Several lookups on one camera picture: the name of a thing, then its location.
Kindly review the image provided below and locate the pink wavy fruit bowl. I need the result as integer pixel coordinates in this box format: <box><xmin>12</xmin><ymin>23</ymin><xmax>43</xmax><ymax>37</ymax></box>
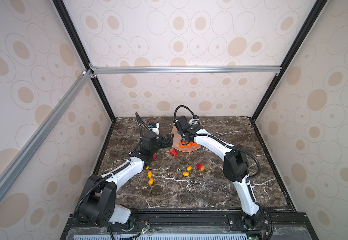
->
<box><xmin>170</xmin><ymin>125</ymin><xmax>202</xmax><ymax>153</ymax></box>

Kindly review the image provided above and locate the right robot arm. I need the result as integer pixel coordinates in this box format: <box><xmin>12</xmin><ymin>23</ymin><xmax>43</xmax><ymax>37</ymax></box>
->
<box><xmin>174</xmin><ymin>105</ymin><xmax>274</xmax><ymax>238</ymax></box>

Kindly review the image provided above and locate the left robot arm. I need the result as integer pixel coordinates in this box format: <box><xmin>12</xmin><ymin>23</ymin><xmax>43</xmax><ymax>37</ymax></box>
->
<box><xmin>73</xmin><ymin>114</ymin><xmax>174</xmax><ymax>229</ymax></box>

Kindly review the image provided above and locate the yellow kumquat left bottom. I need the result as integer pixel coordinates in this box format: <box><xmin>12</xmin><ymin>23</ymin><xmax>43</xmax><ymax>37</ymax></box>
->
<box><xmin>148</xmin><ymin>178</ymin><xmax>154</xmax><ymax>185</ymax></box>

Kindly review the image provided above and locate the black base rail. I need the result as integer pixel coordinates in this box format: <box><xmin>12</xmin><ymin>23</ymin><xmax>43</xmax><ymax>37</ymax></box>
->
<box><xmin>61</xmin><ymin>208</ymin><xmax>318</xmax><ymax>240</ymax></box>

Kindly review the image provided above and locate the horizontal aluminium frame bar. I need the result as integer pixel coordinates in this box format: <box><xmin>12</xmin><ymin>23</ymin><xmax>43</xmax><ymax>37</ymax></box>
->
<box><xmin>84</xmin><ymin>65</ymin><xmax>282</xmax><ymax>75</ymax></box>

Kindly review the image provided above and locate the left black frame post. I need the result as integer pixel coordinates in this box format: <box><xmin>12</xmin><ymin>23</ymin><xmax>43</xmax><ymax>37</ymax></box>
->
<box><xmin>52</xmin><ymin>0</ymin><xmax>117</xmax><ymax>122</ymax></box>

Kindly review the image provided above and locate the black frame post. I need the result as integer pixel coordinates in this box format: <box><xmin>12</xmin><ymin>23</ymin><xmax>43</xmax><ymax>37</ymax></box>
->
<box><xmin>52</xmin><ymin>0</ymin><xmax>117</xmax><ymax>122</ymax></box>
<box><xmin>251</xmin><ymin>0</ymin><xmax>329</xmax><ymax>122</ymax></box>

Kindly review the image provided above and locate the diagonal aluminium frame bar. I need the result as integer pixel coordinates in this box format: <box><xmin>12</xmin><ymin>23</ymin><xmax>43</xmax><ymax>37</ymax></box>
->
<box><xmin>0</xmin><ymin>70</ymin><xmax>92</xmax><ymax>202</ymax></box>

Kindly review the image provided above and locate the right black frame post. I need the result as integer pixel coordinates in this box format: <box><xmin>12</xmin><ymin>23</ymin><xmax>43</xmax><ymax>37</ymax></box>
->
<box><xmin>251</xmin><ymin>0</ymin><xmax>329</xmax><ymax>122</ymax></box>

